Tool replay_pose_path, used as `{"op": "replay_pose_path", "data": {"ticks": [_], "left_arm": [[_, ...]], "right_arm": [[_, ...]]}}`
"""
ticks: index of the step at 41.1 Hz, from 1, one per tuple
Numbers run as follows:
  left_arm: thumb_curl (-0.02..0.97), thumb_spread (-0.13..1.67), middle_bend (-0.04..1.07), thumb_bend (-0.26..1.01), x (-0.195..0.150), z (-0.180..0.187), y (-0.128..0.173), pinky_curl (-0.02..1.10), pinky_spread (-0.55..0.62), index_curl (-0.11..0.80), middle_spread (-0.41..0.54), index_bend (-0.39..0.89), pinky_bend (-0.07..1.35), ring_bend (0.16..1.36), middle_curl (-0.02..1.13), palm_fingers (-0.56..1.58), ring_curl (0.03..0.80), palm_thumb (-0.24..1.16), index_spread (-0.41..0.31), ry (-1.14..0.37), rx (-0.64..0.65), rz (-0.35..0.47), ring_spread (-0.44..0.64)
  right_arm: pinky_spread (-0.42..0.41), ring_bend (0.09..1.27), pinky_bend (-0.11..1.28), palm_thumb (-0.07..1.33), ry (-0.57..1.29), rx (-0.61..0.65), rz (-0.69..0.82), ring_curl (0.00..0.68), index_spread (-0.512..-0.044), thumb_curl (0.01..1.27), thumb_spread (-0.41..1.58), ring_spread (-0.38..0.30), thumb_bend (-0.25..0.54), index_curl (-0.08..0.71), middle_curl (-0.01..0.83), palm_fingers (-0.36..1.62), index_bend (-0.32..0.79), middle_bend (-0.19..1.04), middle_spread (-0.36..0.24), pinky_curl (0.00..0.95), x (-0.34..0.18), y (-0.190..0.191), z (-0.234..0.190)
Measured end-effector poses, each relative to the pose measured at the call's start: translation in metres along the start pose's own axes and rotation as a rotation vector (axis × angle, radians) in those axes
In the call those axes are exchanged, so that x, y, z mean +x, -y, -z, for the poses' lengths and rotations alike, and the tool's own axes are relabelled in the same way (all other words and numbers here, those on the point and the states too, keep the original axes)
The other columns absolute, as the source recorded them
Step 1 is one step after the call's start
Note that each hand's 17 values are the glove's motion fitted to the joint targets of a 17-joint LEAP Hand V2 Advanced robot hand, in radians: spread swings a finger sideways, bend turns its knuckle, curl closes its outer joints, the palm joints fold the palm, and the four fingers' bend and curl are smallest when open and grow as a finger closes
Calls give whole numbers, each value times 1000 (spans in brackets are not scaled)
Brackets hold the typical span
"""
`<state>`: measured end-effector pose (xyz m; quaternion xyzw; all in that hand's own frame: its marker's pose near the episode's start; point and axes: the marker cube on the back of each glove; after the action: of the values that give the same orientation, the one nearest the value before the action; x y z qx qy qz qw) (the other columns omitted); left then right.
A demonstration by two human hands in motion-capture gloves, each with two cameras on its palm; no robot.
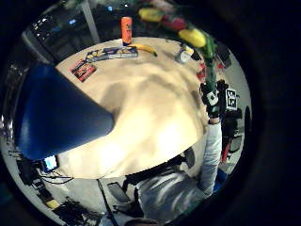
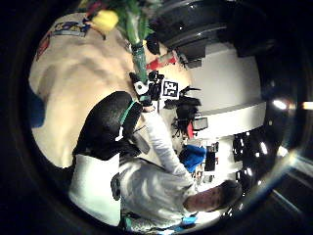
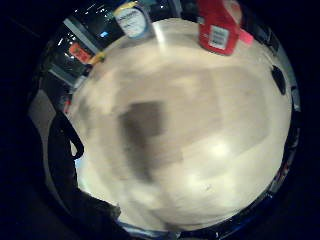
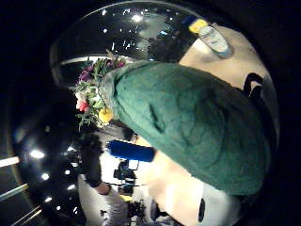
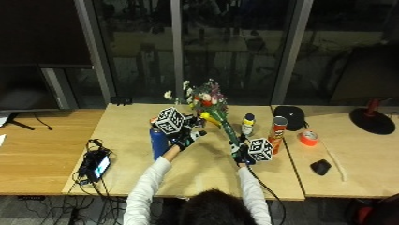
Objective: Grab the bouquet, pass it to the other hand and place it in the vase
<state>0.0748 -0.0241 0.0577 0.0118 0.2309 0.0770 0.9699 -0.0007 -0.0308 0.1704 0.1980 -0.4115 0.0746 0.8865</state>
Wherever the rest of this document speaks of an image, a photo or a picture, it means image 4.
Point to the green felt bouquet wrap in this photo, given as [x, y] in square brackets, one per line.
[191, 125]

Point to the white bottle with yellow cap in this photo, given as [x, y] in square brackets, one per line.
[213, 37]

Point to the blue cylindrical bar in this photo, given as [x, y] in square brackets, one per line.
[130, 150]

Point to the black equipment on stand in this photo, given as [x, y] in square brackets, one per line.
[124, 172]

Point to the colourful flower bouquet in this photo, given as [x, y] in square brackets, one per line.
[91, 94]

